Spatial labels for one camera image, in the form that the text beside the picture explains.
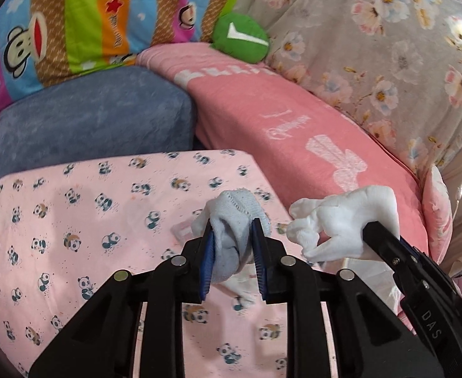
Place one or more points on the grey floral cloth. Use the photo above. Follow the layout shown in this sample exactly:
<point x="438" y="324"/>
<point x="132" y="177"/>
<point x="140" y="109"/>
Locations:
<point x="372" y="47"/>

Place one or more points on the pink floral pillow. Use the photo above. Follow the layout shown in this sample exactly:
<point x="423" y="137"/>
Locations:
<point x="437" y="208"/>

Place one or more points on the pink blanket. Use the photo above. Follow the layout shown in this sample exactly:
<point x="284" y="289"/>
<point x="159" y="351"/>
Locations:
<point x="254" y="106"/>

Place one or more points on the light blue sock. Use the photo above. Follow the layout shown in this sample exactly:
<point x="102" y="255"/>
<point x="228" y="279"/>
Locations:
<point x="231" y="244"/>

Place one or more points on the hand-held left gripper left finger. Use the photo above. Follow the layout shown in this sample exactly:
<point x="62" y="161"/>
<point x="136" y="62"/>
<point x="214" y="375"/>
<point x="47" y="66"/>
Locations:
<point x="205" y="260"/>

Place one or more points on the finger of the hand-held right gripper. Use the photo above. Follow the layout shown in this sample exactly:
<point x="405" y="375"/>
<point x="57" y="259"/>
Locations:
<point x="380" y="244"/>
<point x="414" y="252"/>

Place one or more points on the blue cushion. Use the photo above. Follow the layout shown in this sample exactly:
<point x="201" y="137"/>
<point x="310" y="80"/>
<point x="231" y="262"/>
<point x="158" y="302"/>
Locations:
<point x="89" y="118"/>

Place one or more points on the white cloth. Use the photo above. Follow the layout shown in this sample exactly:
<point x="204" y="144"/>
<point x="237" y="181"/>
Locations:
<point x="345" y="220"/>

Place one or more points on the green round cushion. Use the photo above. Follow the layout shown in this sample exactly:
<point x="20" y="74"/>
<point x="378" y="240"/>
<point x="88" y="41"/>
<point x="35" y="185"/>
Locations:
<point x="234" y="45"/>

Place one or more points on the small pink packet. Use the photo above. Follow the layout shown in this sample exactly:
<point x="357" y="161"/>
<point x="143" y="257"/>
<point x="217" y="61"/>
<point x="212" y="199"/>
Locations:
<point x="181" y="231"/>

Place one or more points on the colourful striped monkey pillow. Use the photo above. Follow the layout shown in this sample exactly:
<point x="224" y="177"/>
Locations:
<point x="77" y="15"/>

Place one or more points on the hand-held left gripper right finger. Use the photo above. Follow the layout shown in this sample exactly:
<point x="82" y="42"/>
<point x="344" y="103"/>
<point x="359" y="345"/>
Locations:
<point x="259" y="260"/>

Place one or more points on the pink panda print cloth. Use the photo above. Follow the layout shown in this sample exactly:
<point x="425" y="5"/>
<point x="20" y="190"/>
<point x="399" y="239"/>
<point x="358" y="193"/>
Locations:
<point x="77" y="212"/>

